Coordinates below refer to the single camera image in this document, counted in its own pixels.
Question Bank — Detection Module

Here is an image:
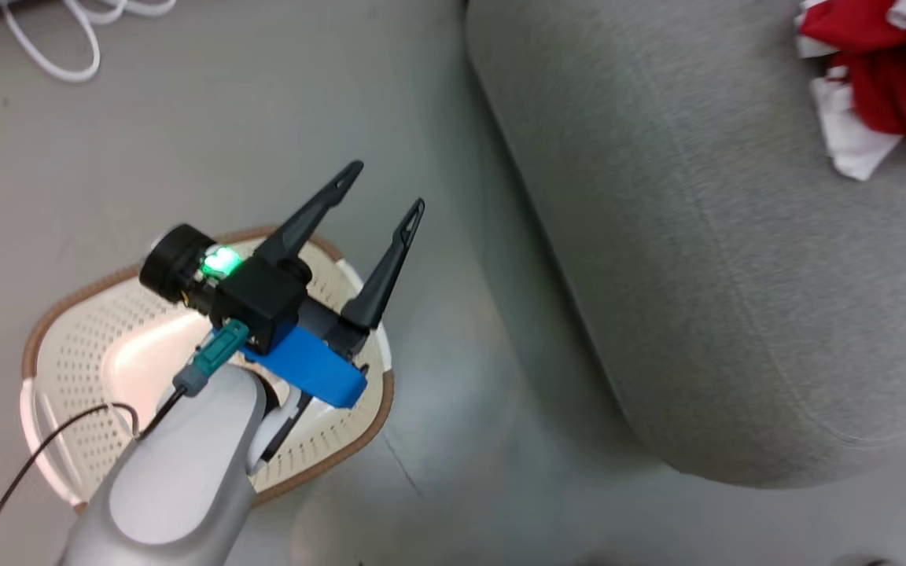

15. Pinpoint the right camera cable teal plug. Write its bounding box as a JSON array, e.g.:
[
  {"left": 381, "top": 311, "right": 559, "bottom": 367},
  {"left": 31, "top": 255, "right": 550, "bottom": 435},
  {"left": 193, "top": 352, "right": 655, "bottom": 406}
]
[{"left": 0, "top": 318, "right": 251, "bottom": 566}]

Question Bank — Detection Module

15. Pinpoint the looped white cable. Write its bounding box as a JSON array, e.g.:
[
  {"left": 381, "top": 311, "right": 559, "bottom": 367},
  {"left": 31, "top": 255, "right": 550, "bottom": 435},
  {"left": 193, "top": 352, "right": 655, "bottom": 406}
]
[{"left": 1, "top": 0, "right": 179, "bottom": 84}]

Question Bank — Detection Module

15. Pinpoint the white perforated laundry basket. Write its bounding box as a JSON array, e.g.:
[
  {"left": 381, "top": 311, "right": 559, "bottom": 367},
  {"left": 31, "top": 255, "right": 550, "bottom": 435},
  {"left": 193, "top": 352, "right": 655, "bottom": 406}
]
[{"left": 19, "top": 226, "right": 396, "bottom": 512}]

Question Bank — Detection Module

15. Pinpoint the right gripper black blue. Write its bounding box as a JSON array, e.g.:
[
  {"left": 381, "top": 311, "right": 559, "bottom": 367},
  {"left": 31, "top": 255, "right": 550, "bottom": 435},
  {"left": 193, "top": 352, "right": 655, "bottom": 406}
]
[{"left": 140, "top": 160, "right": 427, "bottom": 410}]

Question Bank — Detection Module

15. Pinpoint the grey fabric sofa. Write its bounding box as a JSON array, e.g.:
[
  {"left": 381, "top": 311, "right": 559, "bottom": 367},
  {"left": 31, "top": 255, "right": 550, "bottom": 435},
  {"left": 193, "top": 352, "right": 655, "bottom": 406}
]
[{"left": 465, "top": 0, "right": 906, "bottom": 488}]

